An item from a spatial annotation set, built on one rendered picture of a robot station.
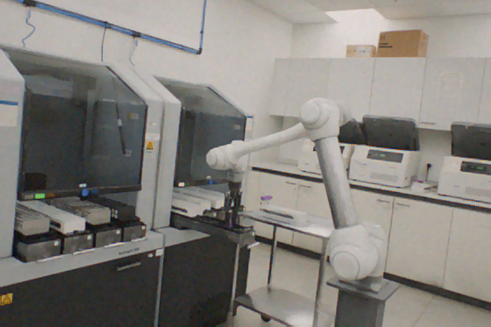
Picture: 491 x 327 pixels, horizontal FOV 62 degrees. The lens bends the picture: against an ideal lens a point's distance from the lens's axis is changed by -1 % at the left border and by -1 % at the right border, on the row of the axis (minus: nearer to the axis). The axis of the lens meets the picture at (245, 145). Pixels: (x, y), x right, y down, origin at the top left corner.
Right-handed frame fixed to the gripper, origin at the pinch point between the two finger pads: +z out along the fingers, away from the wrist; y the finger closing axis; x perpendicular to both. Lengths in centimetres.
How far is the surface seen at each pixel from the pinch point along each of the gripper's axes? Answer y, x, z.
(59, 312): 80, -24, 36
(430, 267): -226, 65, 61
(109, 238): 58, -25, 8
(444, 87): -255, 50, -107
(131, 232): 46, -25, 7
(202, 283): -12, -24, 47
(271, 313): -29, 16, 57
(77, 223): 73, -28, 0
